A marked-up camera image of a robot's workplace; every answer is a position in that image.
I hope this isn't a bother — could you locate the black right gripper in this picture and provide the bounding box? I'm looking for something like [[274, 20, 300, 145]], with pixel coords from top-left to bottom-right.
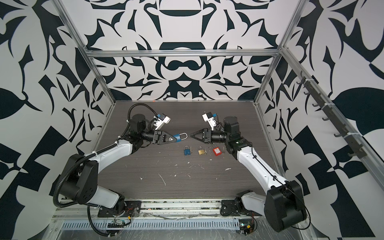
[[192, 129, 232, 145]]

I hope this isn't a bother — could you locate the blue padlock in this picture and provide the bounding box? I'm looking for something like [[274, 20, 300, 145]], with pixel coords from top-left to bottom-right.
[[173, 133, 188, 143], [184, 146, 192, 156]]

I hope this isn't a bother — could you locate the brass padlock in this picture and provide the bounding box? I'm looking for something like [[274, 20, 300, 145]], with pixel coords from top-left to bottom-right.
[[198, 146, 207, 155]]

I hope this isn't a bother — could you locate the red safety padlock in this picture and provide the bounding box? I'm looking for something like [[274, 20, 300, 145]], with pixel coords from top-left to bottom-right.
[[213, 147, 223, 156]]

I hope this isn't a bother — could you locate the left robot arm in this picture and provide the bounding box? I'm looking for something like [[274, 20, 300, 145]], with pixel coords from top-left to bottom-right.
[[53, 103, 178, 238]]

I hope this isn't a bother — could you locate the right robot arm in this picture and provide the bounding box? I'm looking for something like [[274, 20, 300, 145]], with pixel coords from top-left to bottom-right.
[[191, 112, 312, 232]]

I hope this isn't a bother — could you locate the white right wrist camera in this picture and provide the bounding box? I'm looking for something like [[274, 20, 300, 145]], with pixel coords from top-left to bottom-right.
[[202, 112, 217, 131]]

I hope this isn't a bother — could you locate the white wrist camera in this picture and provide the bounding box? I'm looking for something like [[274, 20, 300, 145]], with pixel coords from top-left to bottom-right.
[[154, 114, 171, 130], [202, 112, 217, 131]]

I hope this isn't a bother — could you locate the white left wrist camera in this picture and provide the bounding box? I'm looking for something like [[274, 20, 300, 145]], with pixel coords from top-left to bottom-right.
[[154, 114, 171, 130]]

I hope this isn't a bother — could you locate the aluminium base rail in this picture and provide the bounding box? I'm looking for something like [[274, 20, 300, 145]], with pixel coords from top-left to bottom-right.
[[54, 198, 263, 219]]

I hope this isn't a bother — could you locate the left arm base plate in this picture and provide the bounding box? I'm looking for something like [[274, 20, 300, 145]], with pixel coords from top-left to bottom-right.
[[98, 201, 142, 218]]

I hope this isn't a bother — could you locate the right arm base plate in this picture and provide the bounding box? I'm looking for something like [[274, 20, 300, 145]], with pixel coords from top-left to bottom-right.
[[220, 198, 261, 217]]

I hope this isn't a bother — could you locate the white cable duct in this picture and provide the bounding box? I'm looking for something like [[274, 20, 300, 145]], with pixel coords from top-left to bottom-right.
[[61, 219, 240, 231]]

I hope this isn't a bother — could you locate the wall hook rail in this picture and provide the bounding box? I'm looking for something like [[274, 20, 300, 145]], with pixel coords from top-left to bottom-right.
[[297, 72, 368, 160]]

